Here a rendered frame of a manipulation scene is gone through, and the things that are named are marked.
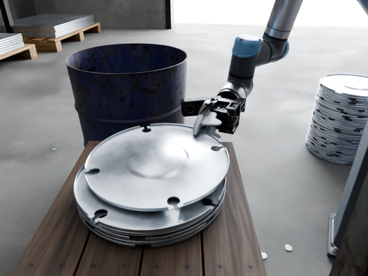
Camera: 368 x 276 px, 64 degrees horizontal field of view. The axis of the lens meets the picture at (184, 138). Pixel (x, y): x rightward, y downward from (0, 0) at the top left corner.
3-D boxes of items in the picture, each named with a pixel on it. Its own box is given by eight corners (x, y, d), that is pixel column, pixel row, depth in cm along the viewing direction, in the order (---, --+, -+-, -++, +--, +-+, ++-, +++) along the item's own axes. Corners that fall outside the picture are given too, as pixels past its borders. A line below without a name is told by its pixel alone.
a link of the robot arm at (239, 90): (221, 81, 86) (219, 106, 91) (216, 86, 83) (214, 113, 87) (246, 84, 84) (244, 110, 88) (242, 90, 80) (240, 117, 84)
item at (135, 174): (84, 137, 69) (83, 134, 69) (201, 118, 76) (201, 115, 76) (85, 229, 46) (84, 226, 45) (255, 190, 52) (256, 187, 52)
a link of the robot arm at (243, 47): (253, 30, 89) (246, 65, 95) (228, 35, 82) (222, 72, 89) (275, 38, 84) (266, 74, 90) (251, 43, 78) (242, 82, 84)
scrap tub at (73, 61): (109, 140, 148) (95, 41, 124) (192, 147, 143) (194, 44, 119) (69, 195, 112) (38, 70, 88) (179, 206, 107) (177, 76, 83)
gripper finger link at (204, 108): (203, 109, 69) (216, 96, 76) (197, 108, 70) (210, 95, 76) (203, 127, 72) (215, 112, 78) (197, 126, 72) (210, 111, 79)
